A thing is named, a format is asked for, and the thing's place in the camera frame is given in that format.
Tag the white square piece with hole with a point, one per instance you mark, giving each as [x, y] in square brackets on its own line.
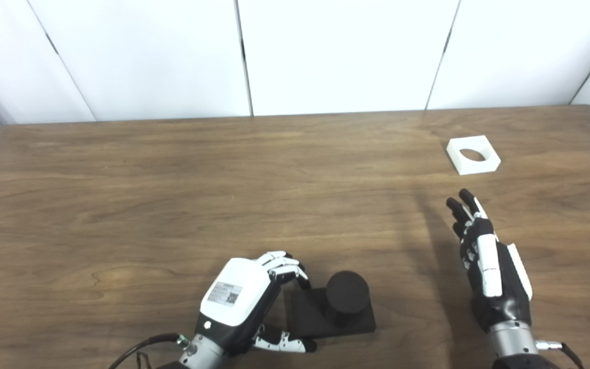
[459, 164]

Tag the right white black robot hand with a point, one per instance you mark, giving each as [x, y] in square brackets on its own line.
[505, 297]

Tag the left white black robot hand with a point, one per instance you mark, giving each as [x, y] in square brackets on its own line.
[238, 292]

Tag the black peg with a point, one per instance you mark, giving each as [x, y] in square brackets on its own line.
[346, 292]

